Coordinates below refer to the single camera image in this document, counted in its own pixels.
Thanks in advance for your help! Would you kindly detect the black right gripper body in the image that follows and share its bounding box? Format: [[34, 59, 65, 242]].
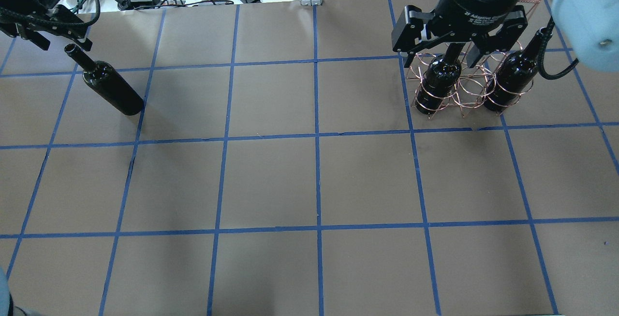
[[433, 0, 528, 41]]

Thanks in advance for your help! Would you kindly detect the dark wine bottle in basket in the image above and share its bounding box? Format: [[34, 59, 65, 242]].
[[415, 43, 464, 116]]

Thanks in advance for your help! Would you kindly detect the dark wine bottle being moved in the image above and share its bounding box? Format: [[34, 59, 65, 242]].
[[64, 44, 144, 116]]

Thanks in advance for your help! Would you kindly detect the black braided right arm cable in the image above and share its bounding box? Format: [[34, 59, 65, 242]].
[[538, 16, 580, 80]]

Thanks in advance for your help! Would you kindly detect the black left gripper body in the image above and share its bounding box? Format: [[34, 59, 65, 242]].
[[0, 0, 51, 33]]

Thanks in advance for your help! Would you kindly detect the copper wire wine basket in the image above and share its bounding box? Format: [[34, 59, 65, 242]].
[[404, 0, 543, 119]]

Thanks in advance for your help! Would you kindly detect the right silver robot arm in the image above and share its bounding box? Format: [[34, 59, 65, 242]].
[[391, 0, 619, 73]]

